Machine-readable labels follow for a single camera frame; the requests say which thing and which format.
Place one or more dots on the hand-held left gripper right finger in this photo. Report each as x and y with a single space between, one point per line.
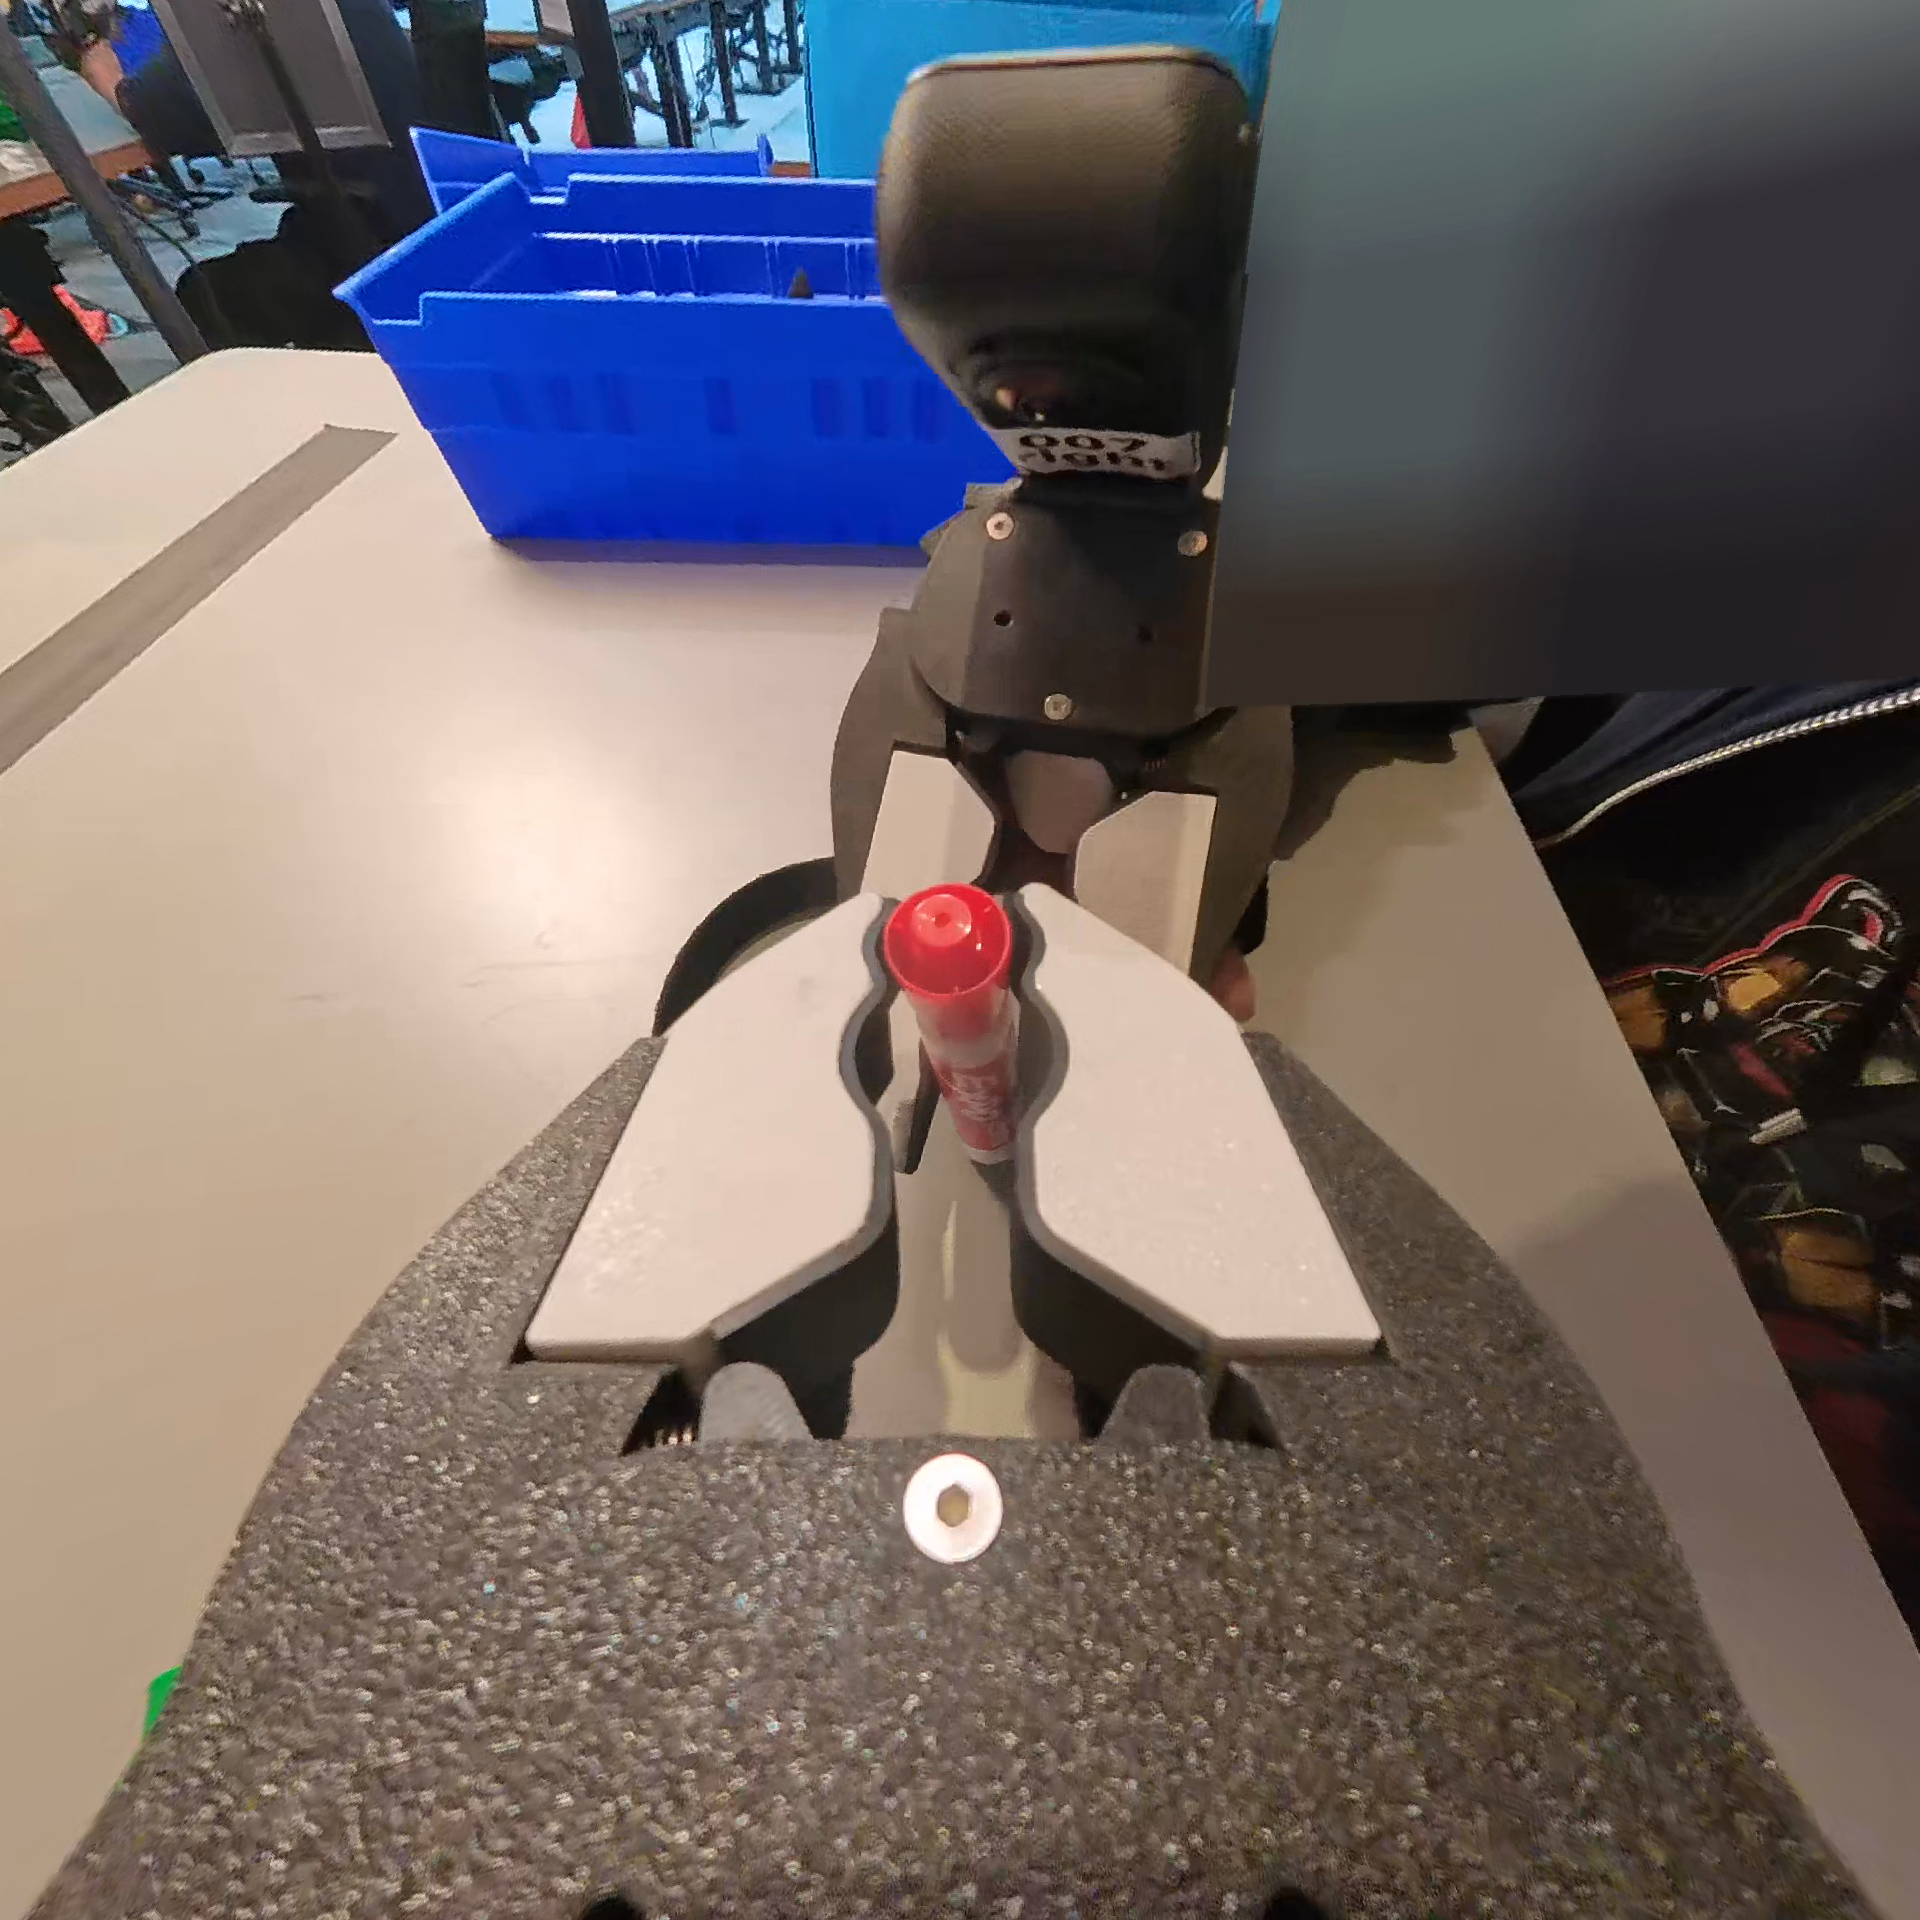
1201 1199

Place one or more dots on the blue plastic bin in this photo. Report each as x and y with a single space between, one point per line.
663 391
570 157

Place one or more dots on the wooden office table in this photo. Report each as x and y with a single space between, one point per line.
59 151

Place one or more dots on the red dry erase marker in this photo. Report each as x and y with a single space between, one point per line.
956 976

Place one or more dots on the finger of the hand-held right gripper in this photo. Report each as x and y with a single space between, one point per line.
927 824
1156 872

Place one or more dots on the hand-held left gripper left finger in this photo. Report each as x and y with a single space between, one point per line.
706 1199

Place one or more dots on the green dry erase marker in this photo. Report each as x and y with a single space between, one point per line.
163 1700

